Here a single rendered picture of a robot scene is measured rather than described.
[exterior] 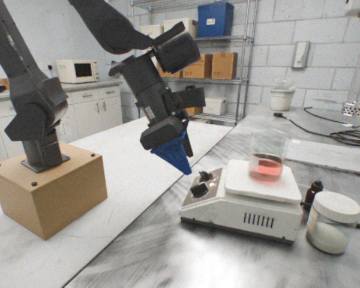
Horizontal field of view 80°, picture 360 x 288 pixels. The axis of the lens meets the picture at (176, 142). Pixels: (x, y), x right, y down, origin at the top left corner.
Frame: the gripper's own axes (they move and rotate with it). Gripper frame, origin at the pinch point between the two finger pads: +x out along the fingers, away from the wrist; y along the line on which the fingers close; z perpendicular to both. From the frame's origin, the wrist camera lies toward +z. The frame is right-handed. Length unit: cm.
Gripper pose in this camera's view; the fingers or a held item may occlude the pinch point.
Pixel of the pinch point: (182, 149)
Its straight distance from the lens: 39.5
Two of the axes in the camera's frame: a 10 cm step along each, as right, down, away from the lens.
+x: 4.8, 8.6, 1.7
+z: 8.7, -4.4, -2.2
